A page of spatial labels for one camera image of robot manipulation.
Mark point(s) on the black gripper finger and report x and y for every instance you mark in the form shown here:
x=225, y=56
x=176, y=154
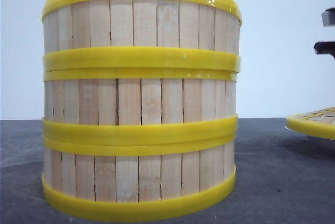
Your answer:
x=325, y=47
x=328, y=17

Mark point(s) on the woven bamboo steamer lid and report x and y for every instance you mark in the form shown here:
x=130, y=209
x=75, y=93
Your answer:
x=318, y=123

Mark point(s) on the bamboo steamer basket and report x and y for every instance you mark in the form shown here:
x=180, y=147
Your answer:
x=141, y=39
x=129, y=189
x=129, y=116

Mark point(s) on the white plate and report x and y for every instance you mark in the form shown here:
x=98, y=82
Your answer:
x=326, y=143

